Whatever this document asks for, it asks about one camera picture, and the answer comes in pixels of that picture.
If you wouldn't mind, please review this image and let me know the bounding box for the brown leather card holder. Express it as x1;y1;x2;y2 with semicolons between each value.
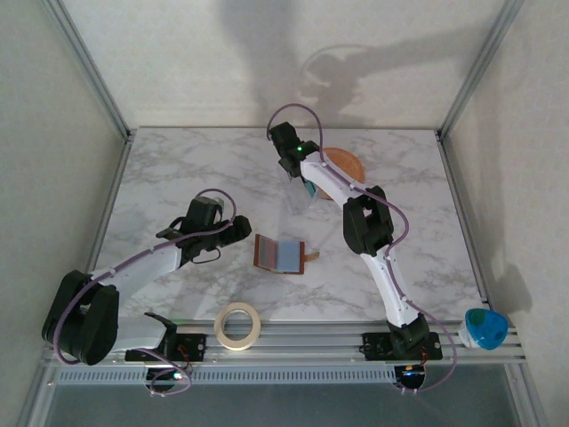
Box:
252;233;321;276

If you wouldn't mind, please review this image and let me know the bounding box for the round orange coaster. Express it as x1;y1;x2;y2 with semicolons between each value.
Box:
320;146;366;201

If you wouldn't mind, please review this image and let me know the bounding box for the beige masking tape roll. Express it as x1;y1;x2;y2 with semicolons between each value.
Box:
213;302;262;352

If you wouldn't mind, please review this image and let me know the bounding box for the aluminium table side rail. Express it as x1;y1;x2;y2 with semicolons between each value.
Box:
437;132;493;312
86;133;135;272

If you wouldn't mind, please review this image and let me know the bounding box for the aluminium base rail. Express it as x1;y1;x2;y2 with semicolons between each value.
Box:
42;320;525;370

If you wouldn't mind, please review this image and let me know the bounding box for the grey slotted cable duct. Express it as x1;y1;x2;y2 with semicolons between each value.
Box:
57;367;398;386

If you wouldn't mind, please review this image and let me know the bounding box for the aluminium frame post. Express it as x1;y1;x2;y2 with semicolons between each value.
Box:
42;0;137;142
435;0;528;142

